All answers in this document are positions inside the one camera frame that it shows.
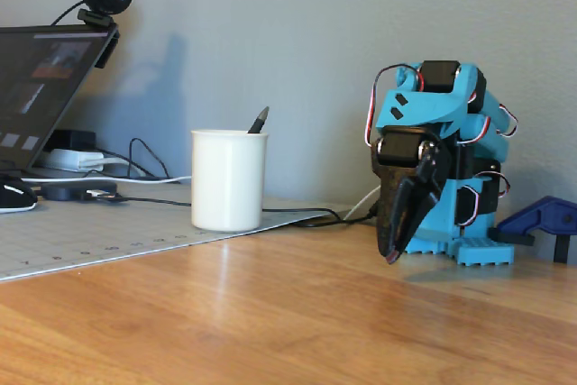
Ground black power adapter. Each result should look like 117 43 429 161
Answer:
47 129 98 151

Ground white power adapter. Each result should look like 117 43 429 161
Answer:
35 147 107 173

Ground white usb cable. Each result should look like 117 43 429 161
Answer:
20 173 382 223

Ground dark flat usb hub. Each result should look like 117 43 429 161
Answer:
38 179 121 203

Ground black gripper servo block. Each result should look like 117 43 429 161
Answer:
371 125 453 266

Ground dark blue table clamp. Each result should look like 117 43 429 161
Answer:
488 195 577 264

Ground dark pen with silver tip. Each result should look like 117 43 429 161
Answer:
246 105 271 135

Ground black and white cables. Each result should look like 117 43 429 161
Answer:
80 194 380 229

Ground thin black looped cable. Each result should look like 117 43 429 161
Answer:
95 136 173 179

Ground grey cutting mat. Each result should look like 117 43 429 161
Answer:
0 181 358 283

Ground white ceramic mug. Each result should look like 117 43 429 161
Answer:
189 128 270 234

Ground black computer mouse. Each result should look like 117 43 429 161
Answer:
0 172 40 215

